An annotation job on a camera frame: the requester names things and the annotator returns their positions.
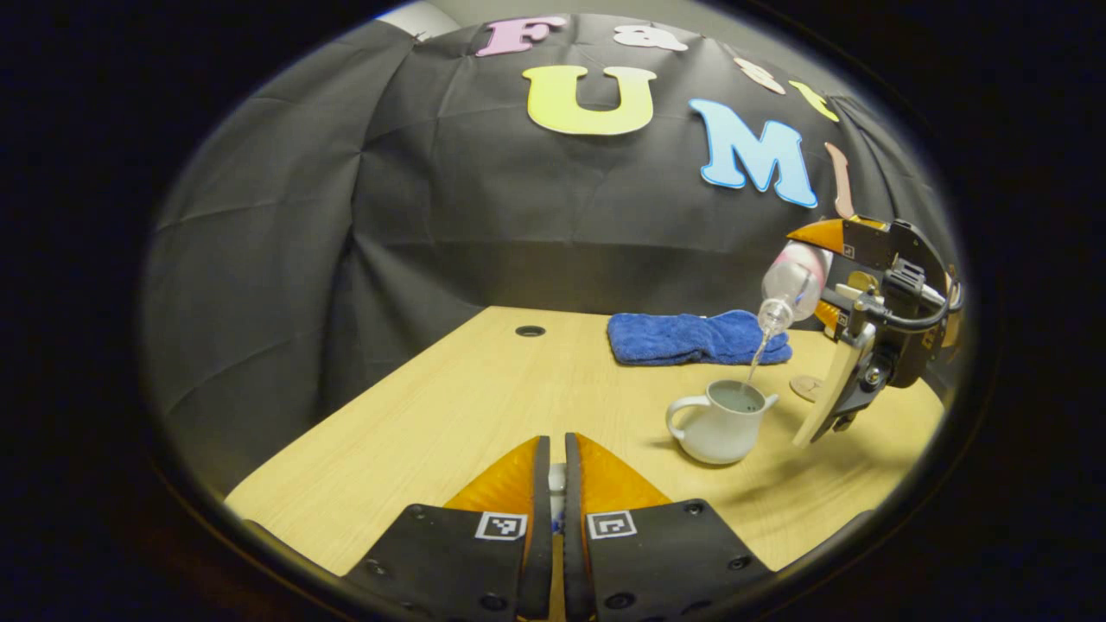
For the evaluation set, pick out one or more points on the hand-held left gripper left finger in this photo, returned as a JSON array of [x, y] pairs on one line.
[[542, 536]]

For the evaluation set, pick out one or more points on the blue patterned teacup lid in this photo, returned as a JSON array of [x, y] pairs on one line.
[[558, 484]]

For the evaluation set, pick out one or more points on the blue towel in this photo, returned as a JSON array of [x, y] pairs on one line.
[[691, 339]]

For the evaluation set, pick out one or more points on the white ceramic teacup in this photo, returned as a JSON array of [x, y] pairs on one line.
[[721, 428]]

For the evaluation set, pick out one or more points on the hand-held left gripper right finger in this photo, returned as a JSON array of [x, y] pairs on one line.
[[575, 536]]

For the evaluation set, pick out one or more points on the round wooden coaster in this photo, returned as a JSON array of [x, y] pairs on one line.
[[805, 389]]

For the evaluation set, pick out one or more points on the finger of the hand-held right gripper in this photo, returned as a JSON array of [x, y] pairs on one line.
[[868, 242], [834, 315]]

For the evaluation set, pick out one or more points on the clear plastic water bottle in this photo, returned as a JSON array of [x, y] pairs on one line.
[[795, 285]]

